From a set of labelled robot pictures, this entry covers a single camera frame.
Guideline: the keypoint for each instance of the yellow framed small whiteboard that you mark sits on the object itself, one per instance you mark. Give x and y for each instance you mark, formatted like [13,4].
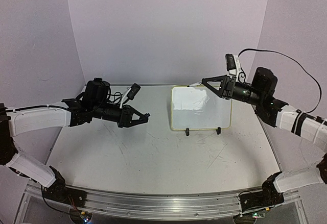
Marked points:
[197,108]

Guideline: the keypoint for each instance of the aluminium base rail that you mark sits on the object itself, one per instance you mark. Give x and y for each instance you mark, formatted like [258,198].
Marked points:
[163,207]

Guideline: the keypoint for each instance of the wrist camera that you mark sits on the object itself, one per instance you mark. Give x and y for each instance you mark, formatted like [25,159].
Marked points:
[234,68]
[130,94]

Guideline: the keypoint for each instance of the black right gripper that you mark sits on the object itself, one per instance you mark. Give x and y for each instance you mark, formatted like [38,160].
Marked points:
[228,80]

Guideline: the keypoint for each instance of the left green circuit board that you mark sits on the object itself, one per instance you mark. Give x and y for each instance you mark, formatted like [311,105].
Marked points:
[77,216]

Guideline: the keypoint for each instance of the green circuit board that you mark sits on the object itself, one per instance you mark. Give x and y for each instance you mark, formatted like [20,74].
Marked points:
[77,216]
[261,213]

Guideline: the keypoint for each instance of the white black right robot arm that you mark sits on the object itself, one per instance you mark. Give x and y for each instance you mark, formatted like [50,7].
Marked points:
[277,114]

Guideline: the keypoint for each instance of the black whiteboard stand clip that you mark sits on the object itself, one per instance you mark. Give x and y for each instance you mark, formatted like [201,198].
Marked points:
[187,131]
[218,131]

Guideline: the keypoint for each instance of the black whiteboard marker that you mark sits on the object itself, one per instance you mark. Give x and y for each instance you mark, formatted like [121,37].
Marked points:
[195,84]

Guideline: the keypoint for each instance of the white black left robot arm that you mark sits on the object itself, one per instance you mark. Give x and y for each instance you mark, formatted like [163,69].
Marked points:
[16,121]

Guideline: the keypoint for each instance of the right green circuit board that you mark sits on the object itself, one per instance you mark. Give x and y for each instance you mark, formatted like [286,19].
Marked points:
[261,213]

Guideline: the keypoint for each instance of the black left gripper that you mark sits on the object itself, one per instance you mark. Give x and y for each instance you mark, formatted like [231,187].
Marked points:
[125,118]

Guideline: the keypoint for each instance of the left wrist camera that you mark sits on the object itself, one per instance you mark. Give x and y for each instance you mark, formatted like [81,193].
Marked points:
[130,94]

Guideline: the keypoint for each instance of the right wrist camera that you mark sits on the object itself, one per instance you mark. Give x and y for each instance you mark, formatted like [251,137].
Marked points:
[234,68]

